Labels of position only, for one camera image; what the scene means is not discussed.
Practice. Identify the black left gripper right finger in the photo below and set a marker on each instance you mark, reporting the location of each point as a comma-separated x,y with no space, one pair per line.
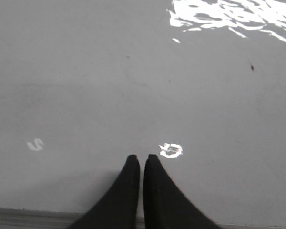
165,206

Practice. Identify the white whiteboard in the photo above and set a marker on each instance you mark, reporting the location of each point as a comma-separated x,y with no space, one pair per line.
85,83

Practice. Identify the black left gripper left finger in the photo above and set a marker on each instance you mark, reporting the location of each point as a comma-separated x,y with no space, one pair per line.
117,208

